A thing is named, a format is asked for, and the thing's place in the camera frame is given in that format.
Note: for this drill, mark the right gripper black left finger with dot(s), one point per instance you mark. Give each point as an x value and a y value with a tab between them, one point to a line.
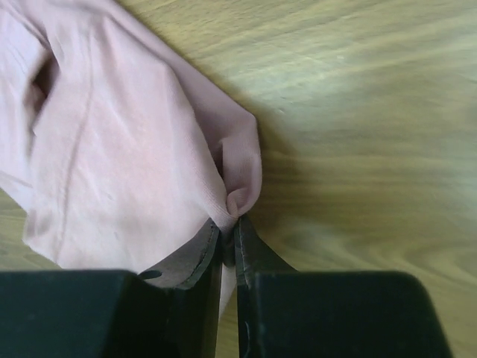
169	310

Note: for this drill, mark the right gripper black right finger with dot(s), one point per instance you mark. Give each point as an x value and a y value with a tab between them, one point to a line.
283	312

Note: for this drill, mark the pink printed t shirt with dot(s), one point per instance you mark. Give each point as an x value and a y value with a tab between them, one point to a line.
117	149

